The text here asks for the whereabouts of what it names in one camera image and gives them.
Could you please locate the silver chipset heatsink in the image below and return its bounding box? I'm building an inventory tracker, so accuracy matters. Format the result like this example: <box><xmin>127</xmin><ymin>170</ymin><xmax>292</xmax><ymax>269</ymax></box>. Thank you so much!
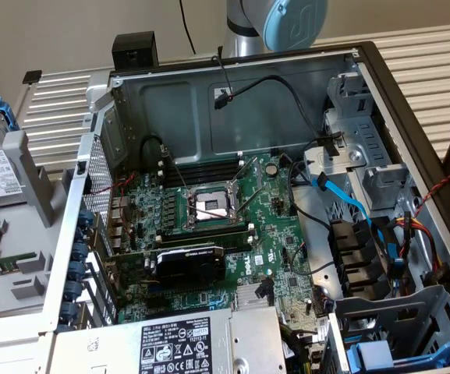
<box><xmin>235</xmin><ymin>286</ymin><xmax>276</xmax><ymax>311</ymax></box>

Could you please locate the installed green RAM stick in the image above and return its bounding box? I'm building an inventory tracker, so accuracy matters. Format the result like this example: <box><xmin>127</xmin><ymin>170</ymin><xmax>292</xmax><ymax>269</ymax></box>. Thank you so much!
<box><xmin>160</xmin><ymin>228</ymin><xmax>251</xmax><ymax>245</ymax></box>

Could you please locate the blue plastic disk carrier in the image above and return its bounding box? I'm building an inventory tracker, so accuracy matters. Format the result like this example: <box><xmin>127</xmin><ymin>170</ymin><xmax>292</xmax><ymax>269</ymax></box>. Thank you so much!
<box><xmin>341</xmin><ymin>330</ymin><xmax>450</xmax><ymax>369</ymax></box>

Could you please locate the black SATA wire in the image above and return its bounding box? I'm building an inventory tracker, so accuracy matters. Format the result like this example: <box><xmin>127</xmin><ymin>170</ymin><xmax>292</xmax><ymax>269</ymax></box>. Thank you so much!
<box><xmin>256</xmin><ymin>277</ymin><xmax>275</xmax><ymax>306</ymax></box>

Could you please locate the coloured power wire bundle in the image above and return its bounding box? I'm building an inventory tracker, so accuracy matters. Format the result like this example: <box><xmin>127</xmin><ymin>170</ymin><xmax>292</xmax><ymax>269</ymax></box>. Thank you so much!
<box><xmin>388</xmin><ymin>212</ymin><xmax>450</xmax><ymax>288</ymax></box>

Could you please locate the thin black cable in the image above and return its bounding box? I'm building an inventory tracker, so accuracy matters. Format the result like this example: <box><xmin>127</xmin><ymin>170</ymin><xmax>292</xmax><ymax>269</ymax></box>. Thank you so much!
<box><xmin>179</xmin><ymin>0</ymin><xmax>197</xmax><ymax>54</ymax></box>

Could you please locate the thin steel locking lever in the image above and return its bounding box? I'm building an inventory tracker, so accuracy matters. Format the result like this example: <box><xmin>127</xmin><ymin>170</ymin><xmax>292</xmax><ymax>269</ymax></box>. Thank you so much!
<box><xmin>230</xmin><ymin>155</ymin><xmax>260</xmax><ymax>185</ymax></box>
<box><xmin>235</xmin><ymin>189</ymin><xmax>264</xmax><ymax>217</ymax></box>
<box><xmin>161</xmin><ymin>144</ymin><xmax>190</xmax><ymax>195</ymax></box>

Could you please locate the red black twisted wire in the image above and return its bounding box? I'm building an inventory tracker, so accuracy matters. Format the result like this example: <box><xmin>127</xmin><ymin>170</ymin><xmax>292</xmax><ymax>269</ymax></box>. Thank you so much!
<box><xmin>413</xmin><ymin>175</ymin><xmax>450</xmax><ymax>219</ymax></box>

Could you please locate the black RAM slot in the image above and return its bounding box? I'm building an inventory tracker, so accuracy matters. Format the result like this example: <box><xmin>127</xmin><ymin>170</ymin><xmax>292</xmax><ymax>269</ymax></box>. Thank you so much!
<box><xmin>157</xmin><ymin>155</ymin><xmax>245</xmax><ymax>177</ymax></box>
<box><xmin>158</xmin><ymin>164</ymin><xmax>246</xmax><ymax>187</ymax></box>

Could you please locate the black graphics card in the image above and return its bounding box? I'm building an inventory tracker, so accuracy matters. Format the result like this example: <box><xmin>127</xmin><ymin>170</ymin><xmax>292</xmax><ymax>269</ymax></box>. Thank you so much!
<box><xmin>105</xmin><ymin>245</ymin><xmax>249</xmax><ymax>289</ymax></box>

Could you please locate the grey plastic parts rack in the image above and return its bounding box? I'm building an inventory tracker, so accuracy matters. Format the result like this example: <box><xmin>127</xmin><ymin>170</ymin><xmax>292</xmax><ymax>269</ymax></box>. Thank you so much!
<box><xmin>0</xmin><ymin>130</ymin><xmax>81</xmax><ymax>320</ymax></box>

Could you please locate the black plastic block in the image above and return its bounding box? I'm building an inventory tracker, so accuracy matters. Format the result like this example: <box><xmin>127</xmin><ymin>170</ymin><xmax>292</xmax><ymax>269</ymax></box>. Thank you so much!
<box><xmin>112</xmin><ymin>31</ymin><xmax>159</xmax><ymax>71</ymax></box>

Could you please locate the grey power supply unit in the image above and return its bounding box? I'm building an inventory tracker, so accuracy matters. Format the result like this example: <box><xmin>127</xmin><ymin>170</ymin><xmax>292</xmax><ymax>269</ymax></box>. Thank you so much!
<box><xmin>52</xmin><ymin>305</ymin><xmax>288</xmax><ymax>374</ymax></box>

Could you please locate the open CPU socket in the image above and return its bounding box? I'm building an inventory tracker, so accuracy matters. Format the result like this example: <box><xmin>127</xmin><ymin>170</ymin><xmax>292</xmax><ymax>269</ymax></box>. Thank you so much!
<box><xmin>181</xmin><ymin>182</ymin><xmax>249</xmax><ymax>231</ymax></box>

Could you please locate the yellow black braided wire bundle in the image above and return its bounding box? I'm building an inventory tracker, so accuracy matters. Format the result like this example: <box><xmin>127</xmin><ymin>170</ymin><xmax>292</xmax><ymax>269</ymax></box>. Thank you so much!
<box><xmin>280</xmin><ymin>323</ymin><xmax>319</xmax><ymax>374</ymax></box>

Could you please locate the open metal PC case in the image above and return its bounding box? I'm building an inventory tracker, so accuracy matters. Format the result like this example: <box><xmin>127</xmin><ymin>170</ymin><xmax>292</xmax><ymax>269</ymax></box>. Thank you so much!
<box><xmin>39</xmin><ymin>41</ymin><xmax>450</xmax><ymax>374</ymax></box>

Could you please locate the green Dell motherboard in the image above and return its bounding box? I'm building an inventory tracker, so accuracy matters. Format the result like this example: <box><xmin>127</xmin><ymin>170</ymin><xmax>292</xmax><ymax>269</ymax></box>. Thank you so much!
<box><xmin>107</xmin><ymin>151</ymin><xmax>335</xmax><ymax>351</ymax></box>

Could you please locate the blue SATA wire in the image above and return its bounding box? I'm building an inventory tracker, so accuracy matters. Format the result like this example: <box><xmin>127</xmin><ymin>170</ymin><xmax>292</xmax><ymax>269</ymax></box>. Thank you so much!
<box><xmin>315</xmin><ymin>174</ymin><xmax>405</xmax><ymax>281</ymax></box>

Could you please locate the black wire with plug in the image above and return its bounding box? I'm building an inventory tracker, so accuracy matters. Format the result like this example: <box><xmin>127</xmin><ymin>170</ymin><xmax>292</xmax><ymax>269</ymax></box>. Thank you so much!
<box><xmin>213</xmin><ymin>75</ymin><xmax>342</xmax><ymax>157</ymax></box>

